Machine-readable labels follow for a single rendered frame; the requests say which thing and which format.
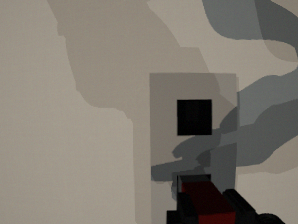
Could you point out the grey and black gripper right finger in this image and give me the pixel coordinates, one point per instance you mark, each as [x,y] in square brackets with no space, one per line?
[245,213]

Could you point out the beige block with square holes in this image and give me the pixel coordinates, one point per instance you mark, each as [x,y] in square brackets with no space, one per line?
[203,106]

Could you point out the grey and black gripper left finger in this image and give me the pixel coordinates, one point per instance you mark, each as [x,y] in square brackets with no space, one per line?
[185,213]

